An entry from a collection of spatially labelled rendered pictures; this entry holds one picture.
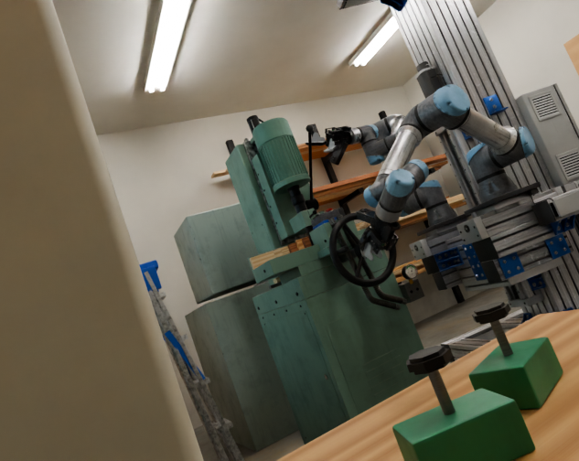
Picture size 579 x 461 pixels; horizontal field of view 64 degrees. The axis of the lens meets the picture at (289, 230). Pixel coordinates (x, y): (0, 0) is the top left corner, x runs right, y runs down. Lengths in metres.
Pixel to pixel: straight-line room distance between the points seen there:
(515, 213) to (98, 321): 1.90
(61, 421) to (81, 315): 0.05
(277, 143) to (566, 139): 1.32
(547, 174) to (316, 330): 1.30
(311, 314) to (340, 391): 0.31
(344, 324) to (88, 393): 1.66
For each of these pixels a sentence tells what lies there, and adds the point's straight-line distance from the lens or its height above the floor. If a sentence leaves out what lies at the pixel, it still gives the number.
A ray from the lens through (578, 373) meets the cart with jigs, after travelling 0.70.
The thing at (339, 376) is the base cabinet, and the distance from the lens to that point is 1.88.
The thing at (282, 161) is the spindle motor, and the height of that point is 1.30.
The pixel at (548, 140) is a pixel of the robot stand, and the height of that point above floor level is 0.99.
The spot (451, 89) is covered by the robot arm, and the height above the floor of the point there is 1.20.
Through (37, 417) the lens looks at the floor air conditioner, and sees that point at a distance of 0.28.
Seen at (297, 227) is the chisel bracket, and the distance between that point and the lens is 2.11.
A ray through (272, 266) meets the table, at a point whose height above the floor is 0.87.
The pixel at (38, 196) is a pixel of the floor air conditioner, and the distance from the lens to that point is 0.30.
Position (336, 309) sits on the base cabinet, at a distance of 1.89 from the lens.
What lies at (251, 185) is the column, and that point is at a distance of 2.27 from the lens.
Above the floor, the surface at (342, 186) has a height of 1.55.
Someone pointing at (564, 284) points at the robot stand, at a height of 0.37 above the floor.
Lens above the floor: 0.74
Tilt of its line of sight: 8 degrees up
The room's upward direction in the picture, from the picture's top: 21 degrees counter-clockwise
